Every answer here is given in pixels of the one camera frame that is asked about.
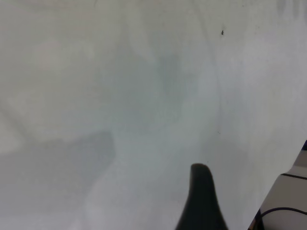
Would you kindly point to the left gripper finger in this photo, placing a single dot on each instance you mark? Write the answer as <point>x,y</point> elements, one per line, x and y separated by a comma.
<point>200,203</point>

